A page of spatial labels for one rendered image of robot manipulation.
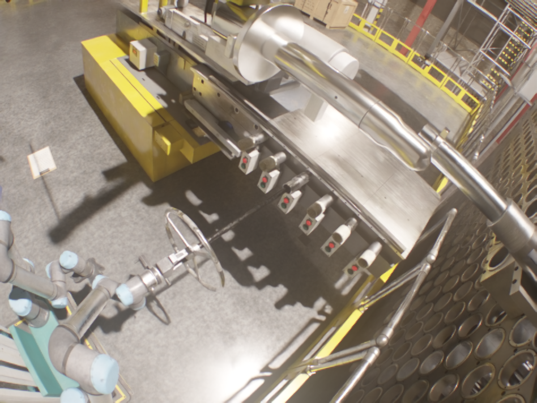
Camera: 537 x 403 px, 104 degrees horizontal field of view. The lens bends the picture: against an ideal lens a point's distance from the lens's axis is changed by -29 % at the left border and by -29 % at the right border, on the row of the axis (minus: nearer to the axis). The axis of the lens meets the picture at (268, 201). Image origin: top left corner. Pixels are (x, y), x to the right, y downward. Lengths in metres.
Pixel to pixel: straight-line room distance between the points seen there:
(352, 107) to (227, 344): 1.55
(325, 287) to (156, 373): 1.35
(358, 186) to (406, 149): 0.60
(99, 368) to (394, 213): 1.46
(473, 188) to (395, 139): 0.50
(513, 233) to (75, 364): 1.67
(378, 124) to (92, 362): 1.16
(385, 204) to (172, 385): 1.61
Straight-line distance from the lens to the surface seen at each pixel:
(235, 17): 1.37
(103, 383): 0.91
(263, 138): 1.66
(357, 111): 1.07
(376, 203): 1.59
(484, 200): 1.42
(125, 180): 2.52
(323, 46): 1.50
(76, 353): 0.94
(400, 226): 1.59
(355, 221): 1.49
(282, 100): 2.02
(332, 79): 1.12
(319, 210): 1.42
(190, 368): 1.93
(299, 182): 1.49
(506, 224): 1.44
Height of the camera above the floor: 1.92
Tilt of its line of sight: 50 degrees down
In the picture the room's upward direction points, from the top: 25 degrees clockwise
